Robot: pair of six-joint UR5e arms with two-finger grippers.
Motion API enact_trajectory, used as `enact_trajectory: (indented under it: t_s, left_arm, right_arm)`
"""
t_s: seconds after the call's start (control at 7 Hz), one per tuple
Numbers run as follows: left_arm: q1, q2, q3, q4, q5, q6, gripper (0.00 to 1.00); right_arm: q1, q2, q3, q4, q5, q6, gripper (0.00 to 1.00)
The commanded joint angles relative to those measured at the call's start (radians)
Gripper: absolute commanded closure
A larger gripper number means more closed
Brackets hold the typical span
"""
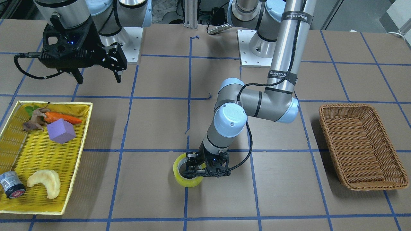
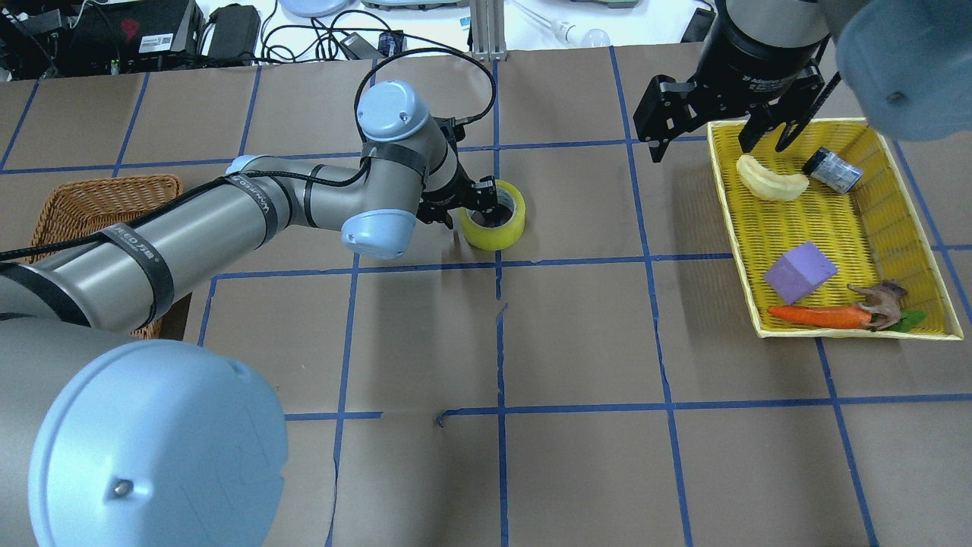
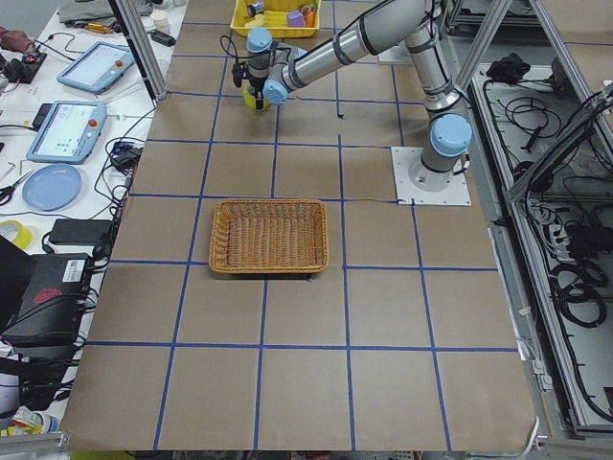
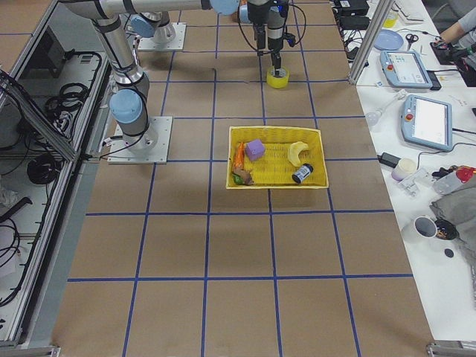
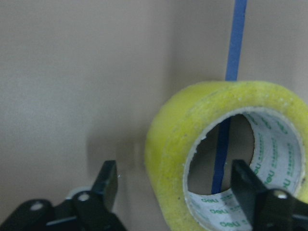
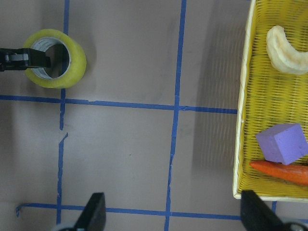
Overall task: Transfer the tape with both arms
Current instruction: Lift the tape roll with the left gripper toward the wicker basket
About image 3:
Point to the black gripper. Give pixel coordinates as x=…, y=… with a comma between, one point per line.
x=258, y=86

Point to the purple foam cube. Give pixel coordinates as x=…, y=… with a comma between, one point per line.
x=295, y=19

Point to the orange toy carrot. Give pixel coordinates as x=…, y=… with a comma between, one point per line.
x=310, y=19

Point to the white purple cup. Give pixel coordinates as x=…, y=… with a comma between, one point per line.
x=161, y=21

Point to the yellow tape roll on desk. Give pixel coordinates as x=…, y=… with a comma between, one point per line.
x=15, y=232

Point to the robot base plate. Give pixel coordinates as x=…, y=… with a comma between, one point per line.
x=415, y=185

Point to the yellow plastic basket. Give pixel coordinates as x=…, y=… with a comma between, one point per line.
x=275, y=19

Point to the blue plate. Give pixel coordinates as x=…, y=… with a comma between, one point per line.
x=52, y=187

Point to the upper teach pendant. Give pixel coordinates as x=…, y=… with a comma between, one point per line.
x=98, y=68

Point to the aluminium frame post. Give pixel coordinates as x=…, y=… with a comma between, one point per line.
x=139, y=44

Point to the brown toy animal figure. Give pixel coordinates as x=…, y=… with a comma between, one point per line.
x=308, y=7

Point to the lower teach pendant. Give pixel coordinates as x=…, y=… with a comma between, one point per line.
x=68, y=133

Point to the yellow clear tape roll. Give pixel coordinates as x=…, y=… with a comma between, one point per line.
x=249, y=101

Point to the black power adapter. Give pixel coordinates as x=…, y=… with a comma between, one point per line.
x=75, y=232

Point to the black scissors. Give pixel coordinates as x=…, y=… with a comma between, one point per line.
x=6, y=193

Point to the brown wicker basket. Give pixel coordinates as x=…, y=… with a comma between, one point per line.
x=269, y=236

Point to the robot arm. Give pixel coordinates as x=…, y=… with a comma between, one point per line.
x=394, y=32

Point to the yellow toy banana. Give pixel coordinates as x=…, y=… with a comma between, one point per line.
x=257, y=21

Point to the teach pendant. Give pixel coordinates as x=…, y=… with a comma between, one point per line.
x=68, y=133
x=98, y=68

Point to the black computer box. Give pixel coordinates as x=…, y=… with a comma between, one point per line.
x=44, y=293

